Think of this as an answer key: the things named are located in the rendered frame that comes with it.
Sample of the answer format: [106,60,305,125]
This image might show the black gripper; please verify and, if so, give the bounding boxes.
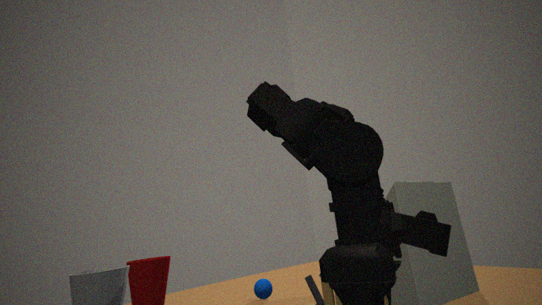
[319,188,402,305]

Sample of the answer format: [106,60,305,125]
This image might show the blue ball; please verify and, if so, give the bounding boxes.
[254,278,272,300]

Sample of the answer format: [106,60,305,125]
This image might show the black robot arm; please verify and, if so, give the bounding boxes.
[246,82,451,257]

